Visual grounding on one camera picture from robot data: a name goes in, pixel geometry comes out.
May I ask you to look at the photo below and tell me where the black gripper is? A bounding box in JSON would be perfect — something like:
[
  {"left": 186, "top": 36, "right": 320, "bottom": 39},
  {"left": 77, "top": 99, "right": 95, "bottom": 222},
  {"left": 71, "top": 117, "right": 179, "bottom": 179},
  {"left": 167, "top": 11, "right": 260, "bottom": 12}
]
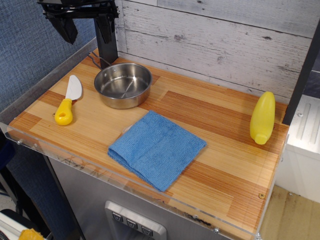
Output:
[{"left": 36, "top": 0, "right": 119, "bottom": 45}]

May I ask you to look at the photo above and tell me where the blue towel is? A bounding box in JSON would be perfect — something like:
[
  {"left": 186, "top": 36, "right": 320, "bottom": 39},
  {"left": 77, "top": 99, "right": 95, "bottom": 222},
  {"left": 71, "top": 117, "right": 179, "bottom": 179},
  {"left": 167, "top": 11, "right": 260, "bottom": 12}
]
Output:
[{"left": 108, "top": 110, "right": 207, "bottom": 192}]

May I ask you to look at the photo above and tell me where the stainless steel pan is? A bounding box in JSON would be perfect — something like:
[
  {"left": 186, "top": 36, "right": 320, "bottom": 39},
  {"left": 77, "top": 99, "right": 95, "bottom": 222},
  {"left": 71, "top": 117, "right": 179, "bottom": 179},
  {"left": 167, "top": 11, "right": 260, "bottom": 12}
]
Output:
[{"left": 87, "top": 51, "right": 153, "bottom": 110}]

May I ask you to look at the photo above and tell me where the stainless steel cabinet front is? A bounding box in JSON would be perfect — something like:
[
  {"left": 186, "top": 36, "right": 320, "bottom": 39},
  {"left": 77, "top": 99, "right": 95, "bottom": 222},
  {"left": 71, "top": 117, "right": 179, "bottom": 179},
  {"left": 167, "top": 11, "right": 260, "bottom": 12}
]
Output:
[{"left": 48, "top": 157, "right": 253, "bottom": 240}]

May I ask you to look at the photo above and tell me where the yellow plastic bottle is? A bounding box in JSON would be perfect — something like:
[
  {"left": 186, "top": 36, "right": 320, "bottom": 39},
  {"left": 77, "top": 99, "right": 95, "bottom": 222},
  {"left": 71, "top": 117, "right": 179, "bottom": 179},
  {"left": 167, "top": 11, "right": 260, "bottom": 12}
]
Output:
[{"left": 249, "top": 91, "right": 276, "bottom": 145}]

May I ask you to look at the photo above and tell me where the silver button control panel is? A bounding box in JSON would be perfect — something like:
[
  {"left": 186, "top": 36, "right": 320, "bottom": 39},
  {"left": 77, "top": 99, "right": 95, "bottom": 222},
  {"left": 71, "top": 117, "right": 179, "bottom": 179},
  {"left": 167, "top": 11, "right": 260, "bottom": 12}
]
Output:
[{"left": 104, "top": 200, "right": 167, "bottom": 240}]

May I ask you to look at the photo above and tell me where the yellow object bottom left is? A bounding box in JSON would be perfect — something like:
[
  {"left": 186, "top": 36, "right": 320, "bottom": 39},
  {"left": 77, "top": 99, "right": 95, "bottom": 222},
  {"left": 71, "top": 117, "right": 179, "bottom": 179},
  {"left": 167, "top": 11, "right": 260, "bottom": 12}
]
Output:
[{"left": 18, "top": 228, "right": 45, "bottom": 240}]

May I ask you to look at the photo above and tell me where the clear acrylic front guard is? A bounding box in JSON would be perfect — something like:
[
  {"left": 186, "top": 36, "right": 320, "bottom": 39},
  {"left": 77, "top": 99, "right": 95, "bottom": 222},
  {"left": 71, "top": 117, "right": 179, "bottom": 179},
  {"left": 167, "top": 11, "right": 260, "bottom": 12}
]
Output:
[{"left": 0, "top": 121, "right": 263, "bottom": 240}]

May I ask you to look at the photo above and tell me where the white appliance on right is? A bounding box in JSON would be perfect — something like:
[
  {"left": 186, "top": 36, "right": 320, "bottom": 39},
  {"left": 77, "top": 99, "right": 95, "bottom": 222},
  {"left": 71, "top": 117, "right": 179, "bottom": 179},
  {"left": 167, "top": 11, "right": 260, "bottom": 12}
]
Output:
[{"left": 275, "top": 95, "right": 320, "bottom": 203}]

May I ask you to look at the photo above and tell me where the black vertical post left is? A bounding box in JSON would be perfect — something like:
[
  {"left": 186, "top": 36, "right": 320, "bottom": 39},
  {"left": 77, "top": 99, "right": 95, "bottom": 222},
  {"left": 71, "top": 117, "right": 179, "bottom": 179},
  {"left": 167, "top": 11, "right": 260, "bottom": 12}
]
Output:
[{"left": 94, "top": 20, "right": 118, "bottom": 64}]

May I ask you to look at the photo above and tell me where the black vertical post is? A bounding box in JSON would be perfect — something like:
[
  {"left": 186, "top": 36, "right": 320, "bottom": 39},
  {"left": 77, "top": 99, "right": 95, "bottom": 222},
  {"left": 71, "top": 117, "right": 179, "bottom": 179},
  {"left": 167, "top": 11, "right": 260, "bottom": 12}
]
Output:
[
  {"left": 94, "top": 20, "right": 118, "bottom": 64},
  {"left": 282, "top": 21, "right": 320, "bottom": 126}
]

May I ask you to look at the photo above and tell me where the yellow handled toy knife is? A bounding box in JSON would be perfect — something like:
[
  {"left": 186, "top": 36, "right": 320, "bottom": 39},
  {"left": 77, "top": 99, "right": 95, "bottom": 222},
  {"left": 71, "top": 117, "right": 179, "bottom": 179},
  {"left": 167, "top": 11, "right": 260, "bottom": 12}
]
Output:
[{"left": 54, "top": 75, "right": 83, "bottom": 126}]

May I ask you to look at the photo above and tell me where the black vertical post right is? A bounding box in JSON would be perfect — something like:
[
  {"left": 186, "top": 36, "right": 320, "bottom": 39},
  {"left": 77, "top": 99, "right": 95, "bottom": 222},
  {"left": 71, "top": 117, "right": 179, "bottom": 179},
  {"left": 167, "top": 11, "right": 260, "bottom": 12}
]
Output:
[{"left": 282, "top": 21, "right": 320, "bottom": 126}]

